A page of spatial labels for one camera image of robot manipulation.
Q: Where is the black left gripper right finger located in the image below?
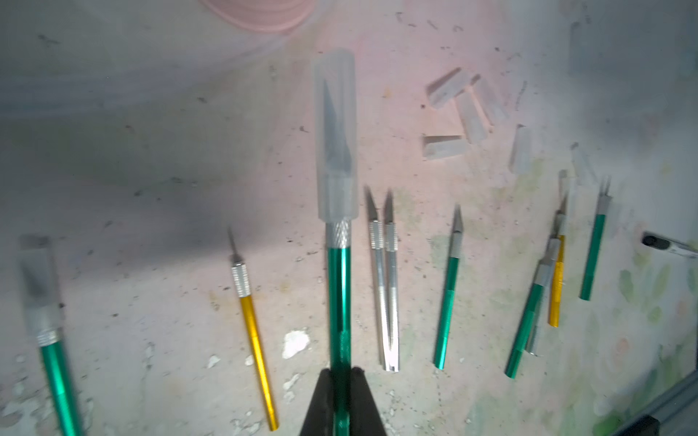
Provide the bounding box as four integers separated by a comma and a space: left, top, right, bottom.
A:
349, 367, 386, 436

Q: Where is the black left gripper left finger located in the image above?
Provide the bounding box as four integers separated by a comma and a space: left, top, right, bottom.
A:
299, 369, 334, 436

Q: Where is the silver carving knife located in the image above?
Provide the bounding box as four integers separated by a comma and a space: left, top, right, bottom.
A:
525, 295, 545, 356

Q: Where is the green knife row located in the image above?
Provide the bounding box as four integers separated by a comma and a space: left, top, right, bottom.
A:
434, 205, 464, 371

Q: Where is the yellow carving knife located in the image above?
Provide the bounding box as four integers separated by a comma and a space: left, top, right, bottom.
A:
548, 196, 568, 328

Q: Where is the dark green carving knife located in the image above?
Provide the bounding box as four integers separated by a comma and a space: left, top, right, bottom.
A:
505, 238, 560, 379

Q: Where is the eleventh clear protective cap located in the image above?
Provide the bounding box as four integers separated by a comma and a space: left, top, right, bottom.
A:
17, 234, 63, 338

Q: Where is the black marker pen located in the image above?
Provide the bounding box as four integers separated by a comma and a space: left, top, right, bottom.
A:
641, 232, 697, 259

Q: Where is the pink cup of coloured pencils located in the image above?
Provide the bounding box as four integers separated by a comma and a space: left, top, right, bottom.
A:
202, 0, 316, 33

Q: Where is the aluminium front rail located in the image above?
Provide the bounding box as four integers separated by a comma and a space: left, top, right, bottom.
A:
613, 371, 698, 436

